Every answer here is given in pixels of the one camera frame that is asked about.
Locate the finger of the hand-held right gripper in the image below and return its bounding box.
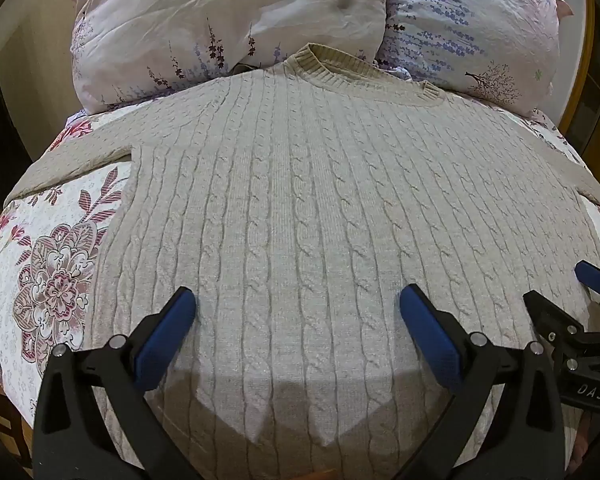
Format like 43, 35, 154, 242
574, 260, 600, 307
523, 289, 597, 362

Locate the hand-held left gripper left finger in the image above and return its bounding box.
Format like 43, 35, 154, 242
32, 286, 217, 480

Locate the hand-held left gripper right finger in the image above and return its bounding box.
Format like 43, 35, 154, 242
399, 283, 567, 480

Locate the beige cable-knit sweater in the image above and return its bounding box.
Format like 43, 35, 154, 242
3, 43, 600, 480

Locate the floral bed sheet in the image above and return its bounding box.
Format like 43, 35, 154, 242
0, 105, 600, 443

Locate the lavender print pillow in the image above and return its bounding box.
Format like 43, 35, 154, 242
375, 0, 574, 115

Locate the pink floral pillow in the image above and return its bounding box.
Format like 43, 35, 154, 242
69, 0, 387, 114

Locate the yellow wooden frame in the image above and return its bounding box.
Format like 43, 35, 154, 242
556, 0, 597, 133

